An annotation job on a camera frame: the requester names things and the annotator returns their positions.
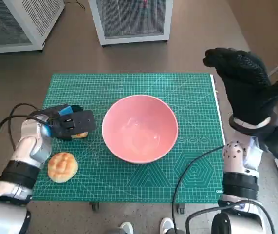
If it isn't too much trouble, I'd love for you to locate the white cabinet with perforated side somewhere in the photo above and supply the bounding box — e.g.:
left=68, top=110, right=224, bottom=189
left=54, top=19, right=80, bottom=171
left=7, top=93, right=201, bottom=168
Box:
left=0, top=0, right=66, bottom=56

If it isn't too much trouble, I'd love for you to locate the pink bowl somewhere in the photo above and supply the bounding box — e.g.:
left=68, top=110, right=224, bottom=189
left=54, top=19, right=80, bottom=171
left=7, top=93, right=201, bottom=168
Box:
left=101, top=95, right=179, bottom=164

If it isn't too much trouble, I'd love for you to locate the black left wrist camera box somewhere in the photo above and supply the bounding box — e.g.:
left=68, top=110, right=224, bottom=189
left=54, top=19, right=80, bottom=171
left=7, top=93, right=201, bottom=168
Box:
left=53, top=110, right=96, bottom=142

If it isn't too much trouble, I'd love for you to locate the long braided toy bread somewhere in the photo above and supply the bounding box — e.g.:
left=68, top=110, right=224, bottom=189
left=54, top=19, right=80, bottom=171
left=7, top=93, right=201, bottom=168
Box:
left=71, top=131, right=89, bottom=139

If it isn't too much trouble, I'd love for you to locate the looped black right arm cable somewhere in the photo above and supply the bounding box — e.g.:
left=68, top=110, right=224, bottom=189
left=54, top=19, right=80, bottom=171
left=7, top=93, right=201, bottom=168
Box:
left=186, top=203, right=241, bottom=234

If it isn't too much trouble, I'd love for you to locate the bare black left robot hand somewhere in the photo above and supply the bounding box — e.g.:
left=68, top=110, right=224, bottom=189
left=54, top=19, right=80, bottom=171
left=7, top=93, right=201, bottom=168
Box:
left=52, top=104, right=86, bottom=120

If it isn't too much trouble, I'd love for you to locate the white cabinet with mesh door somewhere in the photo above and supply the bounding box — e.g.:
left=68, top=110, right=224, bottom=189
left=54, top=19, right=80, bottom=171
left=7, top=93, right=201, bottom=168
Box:
left=88, top=0, right=174, bottom=47

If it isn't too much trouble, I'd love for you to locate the round toy bread bun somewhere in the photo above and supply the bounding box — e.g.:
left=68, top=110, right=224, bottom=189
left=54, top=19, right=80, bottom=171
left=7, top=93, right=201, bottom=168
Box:
left=47, top=152, right=79, bottom=183

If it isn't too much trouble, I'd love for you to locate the thin black floor cable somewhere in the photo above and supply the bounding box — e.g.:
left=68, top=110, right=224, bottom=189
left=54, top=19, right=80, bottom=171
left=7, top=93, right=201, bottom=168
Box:
left=64, top=0, right=86, bottom=11

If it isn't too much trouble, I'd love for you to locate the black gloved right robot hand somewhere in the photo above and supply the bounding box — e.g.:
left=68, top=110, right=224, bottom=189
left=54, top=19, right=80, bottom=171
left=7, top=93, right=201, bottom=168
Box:
left=202, top=47, right=278, bottom=125

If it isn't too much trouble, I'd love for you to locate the white shoe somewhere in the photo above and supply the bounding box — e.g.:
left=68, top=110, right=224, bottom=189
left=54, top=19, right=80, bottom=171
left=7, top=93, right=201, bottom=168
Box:
left=120, top=221, right=134, bottom=234
left=159, top=217, right=176, bottom=234

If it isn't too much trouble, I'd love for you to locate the long black right arm cable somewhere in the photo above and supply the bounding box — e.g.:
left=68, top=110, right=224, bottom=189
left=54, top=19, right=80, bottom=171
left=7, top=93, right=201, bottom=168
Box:
left=172, top=145, right=227, bottom=234

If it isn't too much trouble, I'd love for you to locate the green cutting mat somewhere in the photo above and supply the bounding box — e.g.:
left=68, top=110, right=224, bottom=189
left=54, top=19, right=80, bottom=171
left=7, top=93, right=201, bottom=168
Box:
left=30, top=73, right=225, bottom=203

